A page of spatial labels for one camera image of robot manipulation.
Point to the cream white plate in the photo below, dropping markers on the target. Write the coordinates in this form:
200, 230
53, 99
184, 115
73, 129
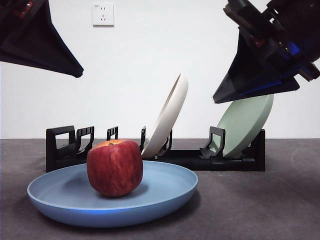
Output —
170, 112

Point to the red apple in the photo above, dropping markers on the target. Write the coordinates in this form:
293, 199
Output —
115, 167

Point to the blue plate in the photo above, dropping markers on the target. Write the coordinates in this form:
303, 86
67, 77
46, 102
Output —
160, 190

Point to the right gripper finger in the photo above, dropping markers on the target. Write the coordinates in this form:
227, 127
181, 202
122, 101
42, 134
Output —
252, 67
275, 88

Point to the black plate rack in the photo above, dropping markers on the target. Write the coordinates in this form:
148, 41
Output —
225, 165

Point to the green plate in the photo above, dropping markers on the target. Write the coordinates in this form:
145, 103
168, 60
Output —
245, 125

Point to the white wall socket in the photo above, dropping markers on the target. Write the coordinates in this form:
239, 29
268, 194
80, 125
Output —
103, 15

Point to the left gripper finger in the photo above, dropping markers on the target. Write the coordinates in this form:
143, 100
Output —
30, 35
25, 61

